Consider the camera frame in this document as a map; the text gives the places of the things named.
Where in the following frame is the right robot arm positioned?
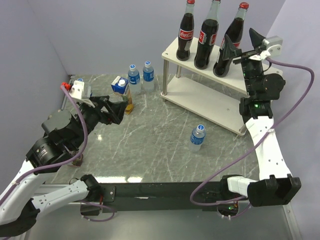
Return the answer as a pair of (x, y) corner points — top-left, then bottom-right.
(219, 28), (302, 207)

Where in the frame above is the aluminium rail frame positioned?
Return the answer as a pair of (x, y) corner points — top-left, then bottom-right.
(14, 74), (301, 240)

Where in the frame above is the black base beam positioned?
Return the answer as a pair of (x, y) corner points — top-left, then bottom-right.
(85, 182), (217, 212)

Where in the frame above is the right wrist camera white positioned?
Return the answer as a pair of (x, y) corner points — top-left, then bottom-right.
(249, 35), (283, 61)

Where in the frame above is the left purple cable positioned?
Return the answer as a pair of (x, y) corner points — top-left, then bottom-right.
(0, 84), (116, 222)

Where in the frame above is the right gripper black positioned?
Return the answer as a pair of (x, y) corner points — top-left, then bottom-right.
(222, 27), (270, 96)

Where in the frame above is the wooden two-tier shelf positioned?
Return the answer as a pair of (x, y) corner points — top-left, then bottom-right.
(161, 37), (284, 137)

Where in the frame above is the water bottle back left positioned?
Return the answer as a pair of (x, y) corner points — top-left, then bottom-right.
(128, 64), (142, 95)

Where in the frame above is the water bottle centre right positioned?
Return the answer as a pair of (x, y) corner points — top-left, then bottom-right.
(189, 124), (206, 152)

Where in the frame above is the water bottle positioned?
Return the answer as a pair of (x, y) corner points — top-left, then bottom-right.
(142, 61), (155, 92)
(76, 78), (93, 99)
(128, 64), (142, 95)
(189, 124), (206, 152)

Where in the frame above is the blue juice carton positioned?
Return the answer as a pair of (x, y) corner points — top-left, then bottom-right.
(111, 76), (134, 115)

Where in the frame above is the water bottle back right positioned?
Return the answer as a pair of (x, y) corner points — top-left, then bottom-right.
(142, 61), (155, 92)

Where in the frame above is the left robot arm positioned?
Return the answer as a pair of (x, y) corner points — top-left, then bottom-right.
(0, 95), (128, 239)

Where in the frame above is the dark juice carton near left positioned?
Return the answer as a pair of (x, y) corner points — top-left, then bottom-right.
(68, 151), (84, 167)

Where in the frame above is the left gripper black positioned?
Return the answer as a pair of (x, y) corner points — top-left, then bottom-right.
(71, 95), (129, 149)

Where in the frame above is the water bottle far left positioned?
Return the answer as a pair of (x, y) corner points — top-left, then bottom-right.
(76, 78), (93, 99)

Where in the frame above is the cola bottle shelved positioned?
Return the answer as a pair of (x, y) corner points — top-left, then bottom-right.
(213, 2), (249, 77)
(193, 0), (221, 70)
(176, 0), (195, 61)

